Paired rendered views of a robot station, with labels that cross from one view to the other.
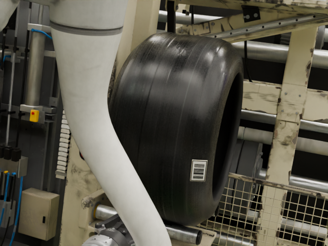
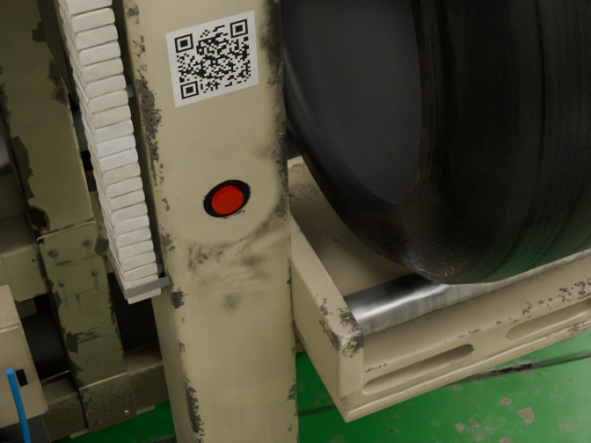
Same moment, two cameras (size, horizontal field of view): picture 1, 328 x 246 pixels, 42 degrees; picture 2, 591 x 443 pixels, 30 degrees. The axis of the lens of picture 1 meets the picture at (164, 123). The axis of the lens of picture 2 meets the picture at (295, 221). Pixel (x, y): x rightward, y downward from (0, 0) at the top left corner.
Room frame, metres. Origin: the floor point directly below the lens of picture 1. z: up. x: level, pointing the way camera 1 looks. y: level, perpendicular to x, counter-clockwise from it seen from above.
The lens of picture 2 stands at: (0.79, 0.66, 1.76)
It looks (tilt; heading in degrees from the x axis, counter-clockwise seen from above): 45 degrees down; 321
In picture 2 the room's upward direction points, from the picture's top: 2 degrees counter-clockwise
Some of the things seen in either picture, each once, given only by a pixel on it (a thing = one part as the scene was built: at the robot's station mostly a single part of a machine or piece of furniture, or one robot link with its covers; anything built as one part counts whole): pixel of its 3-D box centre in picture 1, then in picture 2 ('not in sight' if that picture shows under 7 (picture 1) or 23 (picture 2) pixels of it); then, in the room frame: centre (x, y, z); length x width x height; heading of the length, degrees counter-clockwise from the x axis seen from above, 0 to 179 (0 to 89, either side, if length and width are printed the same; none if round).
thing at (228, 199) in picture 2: not in sight; (225, 197); (1.40, 0.24, 1.06); 0.03 x 0.02 x 0.03; 73
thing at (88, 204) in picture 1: (111, 198); (275, 235); (1.46, 0.14, 0.90); 0.40 x 0.03 x 0.10; 163
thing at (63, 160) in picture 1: (72, 110); (106, 91); (1.46, 0.32, 1.19); 0.05 x 0.04 x 0.48; 163
